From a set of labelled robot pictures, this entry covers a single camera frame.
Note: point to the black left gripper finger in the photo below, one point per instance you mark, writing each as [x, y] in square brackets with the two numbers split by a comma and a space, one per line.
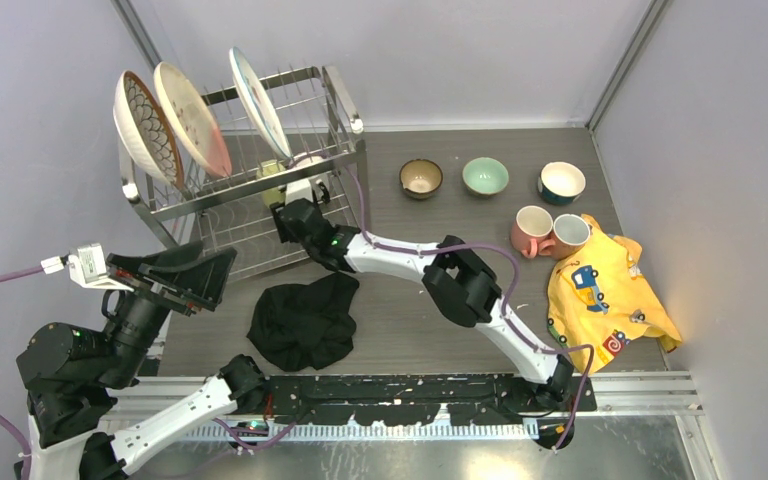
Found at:
[175, 257]
[196, 277]

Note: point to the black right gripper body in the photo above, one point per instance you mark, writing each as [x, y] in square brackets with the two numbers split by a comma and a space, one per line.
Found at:
[285, 233]

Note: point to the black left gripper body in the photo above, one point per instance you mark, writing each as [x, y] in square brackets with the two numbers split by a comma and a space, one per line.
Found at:
[149, 287]

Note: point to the white ribbed mug black handle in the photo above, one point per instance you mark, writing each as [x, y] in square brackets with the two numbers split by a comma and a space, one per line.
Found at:
[316, 188]

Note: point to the pink and cream plate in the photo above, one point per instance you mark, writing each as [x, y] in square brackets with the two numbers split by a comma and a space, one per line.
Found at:
[191, 120]

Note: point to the flower pattern brown-rim plate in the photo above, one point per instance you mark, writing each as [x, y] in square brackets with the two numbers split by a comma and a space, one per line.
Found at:
[145, 131]

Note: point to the watermelon pattern plate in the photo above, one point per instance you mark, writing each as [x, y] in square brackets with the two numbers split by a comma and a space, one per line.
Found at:
[257, 104]

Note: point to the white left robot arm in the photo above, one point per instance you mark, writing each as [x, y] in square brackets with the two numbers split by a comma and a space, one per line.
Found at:
[70, 373]

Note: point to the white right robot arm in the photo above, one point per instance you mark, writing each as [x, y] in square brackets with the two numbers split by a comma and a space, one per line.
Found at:
[461, 284]

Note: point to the metal dish rack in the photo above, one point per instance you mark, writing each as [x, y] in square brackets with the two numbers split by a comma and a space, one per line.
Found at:
[319, 117]

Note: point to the black cloth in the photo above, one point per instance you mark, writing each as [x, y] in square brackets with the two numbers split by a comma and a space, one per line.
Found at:
[300, 326]

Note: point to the brown bowl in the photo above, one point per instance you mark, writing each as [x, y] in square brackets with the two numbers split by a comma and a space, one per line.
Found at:
[420, 178]

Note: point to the mint green bowl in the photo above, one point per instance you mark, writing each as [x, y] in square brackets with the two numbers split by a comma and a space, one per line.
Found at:
[485, 176]

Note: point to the dark blue bowl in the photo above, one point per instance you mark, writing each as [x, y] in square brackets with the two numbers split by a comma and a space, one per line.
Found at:
[560, 183]

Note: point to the yellow cartoon cloth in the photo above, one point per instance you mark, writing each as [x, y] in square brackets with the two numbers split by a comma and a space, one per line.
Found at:
[599, 296]

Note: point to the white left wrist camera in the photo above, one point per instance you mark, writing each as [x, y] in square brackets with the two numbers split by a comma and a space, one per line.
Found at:
[87, 268]

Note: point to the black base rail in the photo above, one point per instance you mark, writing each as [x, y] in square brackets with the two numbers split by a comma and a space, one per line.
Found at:
[403, 400]

